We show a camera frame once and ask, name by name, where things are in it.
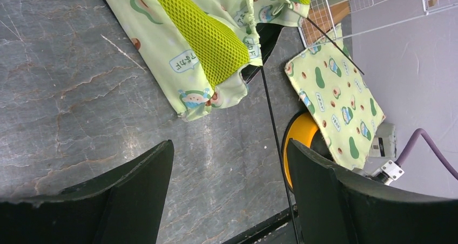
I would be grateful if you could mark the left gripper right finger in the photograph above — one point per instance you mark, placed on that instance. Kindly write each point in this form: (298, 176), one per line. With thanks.
(336, 205)

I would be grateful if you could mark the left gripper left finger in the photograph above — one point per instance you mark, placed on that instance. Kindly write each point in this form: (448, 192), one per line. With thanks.
(122, 205)

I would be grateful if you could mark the green avocado pet tent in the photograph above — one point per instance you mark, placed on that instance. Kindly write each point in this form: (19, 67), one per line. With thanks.
(197, 49)

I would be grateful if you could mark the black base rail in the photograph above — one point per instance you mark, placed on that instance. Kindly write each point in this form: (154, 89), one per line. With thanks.
(276, 229)

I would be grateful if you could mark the white wire wooden shelf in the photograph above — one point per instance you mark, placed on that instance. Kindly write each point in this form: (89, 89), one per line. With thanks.
(368, 16)

